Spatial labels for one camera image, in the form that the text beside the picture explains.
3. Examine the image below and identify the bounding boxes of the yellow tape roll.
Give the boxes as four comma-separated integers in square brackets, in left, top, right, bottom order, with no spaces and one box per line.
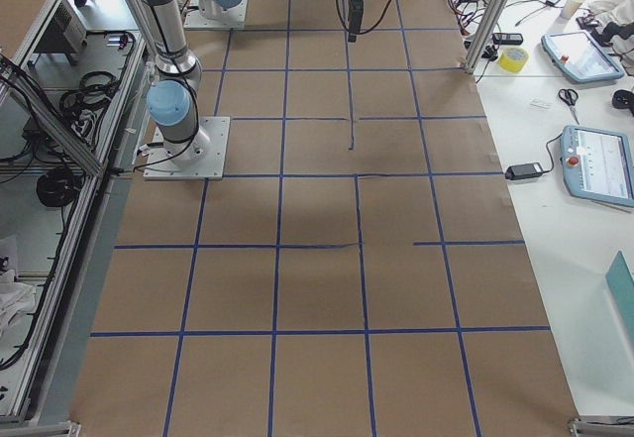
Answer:
[498,47,529,73]

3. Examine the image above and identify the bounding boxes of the near teach pendant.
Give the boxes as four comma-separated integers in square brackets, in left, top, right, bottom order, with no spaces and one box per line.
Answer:
[560,125,633,207]

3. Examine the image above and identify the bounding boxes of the black cable coil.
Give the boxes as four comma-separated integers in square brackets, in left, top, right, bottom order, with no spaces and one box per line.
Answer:
[35,166,83,210]

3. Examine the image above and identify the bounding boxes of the black power brick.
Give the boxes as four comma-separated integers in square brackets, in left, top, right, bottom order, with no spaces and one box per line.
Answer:
[504,163,544,180]

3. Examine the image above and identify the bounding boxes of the far teach pendant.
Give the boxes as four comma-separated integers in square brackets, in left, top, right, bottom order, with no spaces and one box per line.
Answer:
[541,31,625,83]

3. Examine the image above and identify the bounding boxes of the grey phone device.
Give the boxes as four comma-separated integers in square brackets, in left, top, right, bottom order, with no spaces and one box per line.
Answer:
[491,32,524,46]

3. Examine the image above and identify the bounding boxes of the teach pendant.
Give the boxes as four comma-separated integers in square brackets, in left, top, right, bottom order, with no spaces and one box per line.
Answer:
[560,125,633,207]
[541,31,625,83]

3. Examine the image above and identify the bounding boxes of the teal board corner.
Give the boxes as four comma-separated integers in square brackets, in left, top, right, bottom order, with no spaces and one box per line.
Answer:
[605,251,634,337]

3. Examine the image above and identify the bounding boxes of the white paper cup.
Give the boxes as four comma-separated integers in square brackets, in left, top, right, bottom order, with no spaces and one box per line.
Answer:
[560,0,585,20]

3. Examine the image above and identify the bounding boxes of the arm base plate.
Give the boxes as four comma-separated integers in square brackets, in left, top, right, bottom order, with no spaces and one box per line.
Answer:
[184,0,249,31]
[143,116,231,180]

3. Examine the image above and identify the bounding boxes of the white cloth rag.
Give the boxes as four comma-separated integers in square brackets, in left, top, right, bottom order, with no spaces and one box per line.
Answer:
[0,236,39,339]

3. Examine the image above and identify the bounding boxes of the black handled scissors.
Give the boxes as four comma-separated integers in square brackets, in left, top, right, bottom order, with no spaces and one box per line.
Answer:
[558,88,580,125]

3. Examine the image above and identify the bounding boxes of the aluminium frame post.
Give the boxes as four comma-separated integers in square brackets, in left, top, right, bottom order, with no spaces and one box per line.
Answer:
[463,0,507,74]

